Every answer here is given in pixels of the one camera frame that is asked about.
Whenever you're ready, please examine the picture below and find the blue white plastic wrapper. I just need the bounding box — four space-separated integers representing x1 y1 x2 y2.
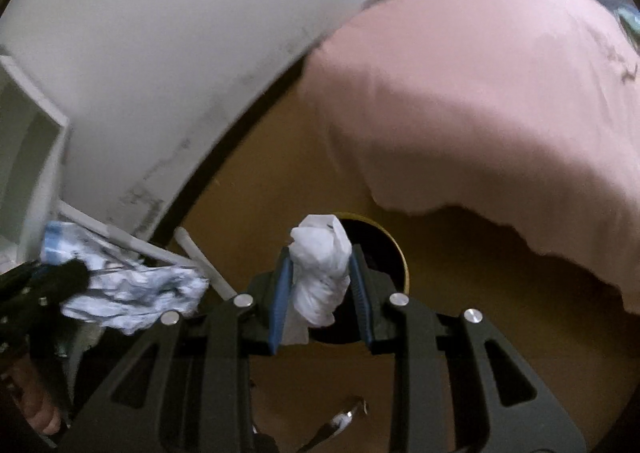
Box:
40 221 208 335

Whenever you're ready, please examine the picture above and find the white tissue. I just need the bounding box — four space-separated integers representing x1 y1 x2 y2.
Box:
282 214 352 346

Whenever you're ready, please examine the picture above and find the black round trash bin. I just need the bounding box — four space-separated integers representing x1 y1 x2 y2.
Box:
309 212 409 345

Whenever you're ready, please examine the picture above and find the person's left hand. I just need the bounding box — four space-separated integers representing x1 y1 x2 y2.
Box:
11 355 62 436

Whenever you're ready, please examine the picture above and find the white desk shelf unit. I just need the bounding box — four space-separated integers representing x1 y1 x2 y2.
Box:
0 54 70 273

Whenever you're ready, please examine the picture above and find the pink bed sheet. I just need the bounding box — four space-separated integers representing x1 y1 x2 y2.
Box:
299 0 639 313

